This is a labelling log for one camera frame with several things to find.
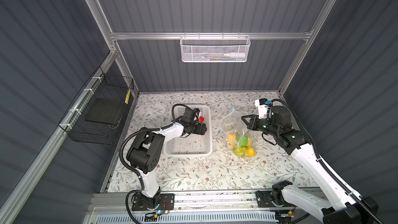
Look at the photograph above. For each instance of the white wire wall basket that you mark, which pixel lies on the white wire wall basket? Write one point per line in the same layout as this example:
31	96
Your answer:
210	49

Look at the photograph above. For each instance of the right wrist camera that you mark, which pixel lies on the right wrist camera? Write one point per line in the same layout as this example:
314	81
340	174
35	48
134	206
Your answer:
262	106

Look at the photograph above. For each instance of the yellow lemon toy small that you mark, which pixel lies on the yellow lemon toy small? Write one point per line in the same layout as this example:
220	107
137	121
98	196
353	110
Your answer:
231	139

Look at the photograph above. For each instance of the white plastic basket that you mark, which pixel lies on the white plastic basket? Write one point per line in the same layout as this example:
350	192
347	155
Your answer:
194	145

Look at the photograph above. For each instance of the aluminium front rail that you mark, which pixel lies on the aluminium front rail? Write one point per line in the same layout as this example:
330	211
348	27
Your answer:
190	201

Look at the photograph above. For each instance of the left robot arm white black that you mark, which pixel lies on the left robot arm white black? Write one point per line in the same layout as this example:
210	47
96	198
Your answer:
140	152

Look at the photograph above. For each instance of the black wire wall basket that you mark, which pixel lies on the black wire wall basket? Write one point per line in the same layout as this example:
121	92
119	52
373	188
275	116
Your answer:
105	86

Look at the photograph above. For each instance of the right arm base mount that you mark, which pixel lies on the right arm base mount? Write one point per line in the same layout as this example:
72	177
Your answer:
273	197

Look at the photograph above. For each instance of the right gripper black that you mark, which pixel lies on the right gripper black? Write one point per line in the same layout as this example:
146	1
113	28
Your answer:
251	124

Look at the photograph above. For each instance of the black pad in basket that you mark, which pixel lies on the black pad in basket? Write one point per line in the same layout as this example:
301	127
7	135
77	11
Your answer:
104	111

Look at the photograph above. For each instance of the clear zip top bag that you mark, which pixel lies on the clear zip top bag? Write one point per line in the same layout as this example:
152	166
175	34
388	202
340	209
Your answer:
232	124

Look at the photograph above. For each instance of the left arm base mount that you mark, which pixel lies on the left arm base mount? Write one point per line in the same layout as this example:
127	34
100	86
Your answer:
158	202

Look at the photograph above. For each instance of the yellow marker pen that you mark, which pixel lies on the yellow marker pen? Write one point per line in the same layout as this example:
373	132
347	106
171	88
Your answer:
127	97

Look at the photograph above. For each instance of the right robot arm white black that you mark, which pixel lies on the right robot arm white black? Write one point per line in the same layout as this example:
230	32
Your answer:
342	205

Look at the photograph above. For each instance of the yellow round fruit toy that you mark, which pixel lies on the yellow round fruit toy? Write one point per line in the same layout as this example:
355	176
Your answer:
250	152

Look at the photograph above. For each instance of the white tube in basket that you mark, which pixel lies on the white tube in basket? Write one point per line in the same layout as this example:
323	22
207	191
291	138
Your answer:
235	55

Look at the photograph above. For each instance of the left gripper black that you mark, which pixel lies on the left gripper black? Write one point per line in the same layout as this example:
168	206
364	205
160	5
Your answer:
201	128

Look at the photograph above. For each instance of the green lime toy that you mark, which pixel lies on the green lime toy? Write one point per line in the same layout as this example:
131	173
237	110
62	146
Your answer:
242	140

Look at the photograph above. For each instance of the green pear toy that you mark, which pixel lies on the green pear toy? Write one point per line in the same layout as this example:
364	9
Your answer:
240	151

